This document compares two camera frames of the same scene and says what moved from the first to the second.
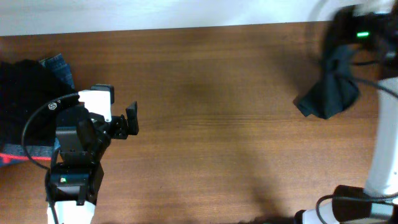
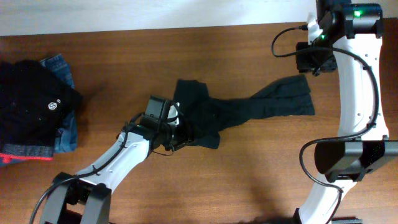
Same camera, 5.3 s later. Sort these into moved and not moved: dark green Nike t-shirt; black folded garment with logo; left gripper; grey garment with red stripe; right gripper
Moved: right gripper; dark green Nike t-shirt; left gripper
Not moved: grey garment with red stripe; black folded garment with logo
